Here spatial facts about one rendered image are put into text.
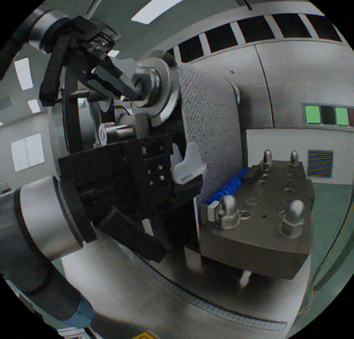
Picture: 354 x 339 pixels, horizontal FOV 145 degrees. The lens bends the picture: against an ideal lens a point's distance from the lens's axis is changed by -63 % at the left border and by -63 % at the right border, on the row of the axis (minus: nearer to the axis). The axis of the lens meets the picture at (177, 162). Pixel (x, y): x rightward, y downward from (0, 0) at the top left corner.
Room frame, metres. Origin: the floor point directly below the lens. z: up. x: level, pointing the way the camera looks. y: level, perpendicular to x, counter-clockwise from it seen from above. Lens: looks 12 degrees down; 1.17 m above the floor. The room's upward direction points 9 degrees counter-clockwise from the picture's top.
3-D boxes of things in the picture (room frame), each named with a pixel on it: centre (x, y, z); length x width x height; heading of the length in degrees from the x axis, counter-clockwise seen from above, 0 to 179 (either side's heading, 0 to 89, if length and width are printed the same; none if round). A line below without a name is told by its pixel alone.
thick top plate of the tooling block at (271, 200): (0.25, -0.21, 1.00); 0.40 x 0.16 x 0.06; 135
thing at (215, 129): (0.31, -0.10, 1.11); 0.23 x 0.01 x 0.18; 135
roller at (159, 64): (0.35, -0.06, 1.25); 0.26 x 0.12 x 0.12; 135
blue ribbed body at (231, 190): (0.29, -0.12, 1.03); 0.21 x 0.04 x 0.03; 135
